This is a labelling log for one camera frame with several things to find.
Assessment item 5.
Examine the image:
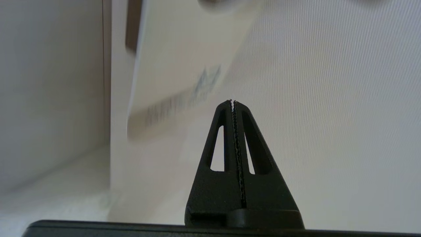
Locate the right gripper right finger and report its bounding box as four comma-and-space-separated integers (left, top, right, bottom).
234, 101, 299, 212

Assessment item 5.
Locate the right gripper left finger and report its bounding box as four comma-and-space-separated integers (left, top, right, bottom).
185, 100, 246, 227

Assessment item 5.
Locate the blue do-not-disturb door hanger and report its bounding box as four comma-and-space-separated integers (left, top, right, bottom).
127, 0, 263, 140

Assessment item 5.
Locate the white door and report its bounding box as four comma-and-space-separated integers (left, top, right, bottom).
110, 0, 421, 233

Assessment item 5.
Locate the metal lock plate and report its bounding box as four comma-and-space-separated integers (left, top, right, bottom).
125, 0, 143, 54

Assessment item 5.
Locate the beige upright panel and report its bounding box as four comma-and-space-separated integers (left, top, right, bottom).
0, 0, 104, 195

